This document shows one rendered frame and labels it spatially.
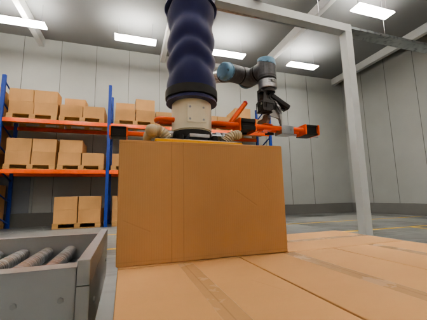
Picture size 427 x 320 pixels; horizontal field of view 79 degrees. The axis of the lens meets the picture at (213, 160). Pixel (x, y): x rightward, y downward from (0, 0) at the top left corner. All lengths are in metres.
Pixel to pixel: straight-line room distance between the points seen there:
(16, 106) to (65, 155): 1.83
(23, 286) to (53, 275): 0.06
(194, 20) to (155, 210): 0.79
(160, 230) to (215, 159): 0.31
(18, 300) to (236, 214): 0.63
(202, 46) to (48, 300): 0.99
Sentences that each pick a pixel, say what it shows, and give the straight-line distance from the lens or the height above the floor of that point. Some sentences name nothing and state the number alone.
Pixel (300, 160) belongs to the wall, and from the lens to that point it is 11.84.
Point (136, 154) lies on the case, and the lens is 0.89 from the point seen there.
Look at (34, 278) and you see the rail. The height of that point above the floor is 0.58.
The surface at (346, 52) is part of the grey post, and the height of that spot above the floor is 2.77.
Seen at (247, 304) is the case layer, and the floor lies 0.54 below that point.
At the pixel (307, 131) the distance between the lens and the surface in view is 1.37.
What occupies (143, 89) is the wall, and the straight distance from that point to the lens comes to 10.27.
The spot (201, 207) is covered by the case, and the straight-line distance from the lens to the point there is 0.91.
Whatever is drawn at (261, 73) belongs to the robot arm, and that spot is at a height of 1.35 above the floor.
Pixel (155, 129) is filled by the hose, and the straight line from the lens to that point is 0.98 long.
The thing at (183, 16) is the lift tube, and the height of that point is 1.50.
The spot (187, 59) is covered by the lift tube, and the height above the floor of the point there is 1.31.
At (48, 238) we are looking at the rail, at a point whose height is 0.59.
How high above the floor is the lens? 0.75
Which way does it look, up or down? 8 degrees up
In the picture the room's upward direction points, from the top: 1 degrees counter-clockwise
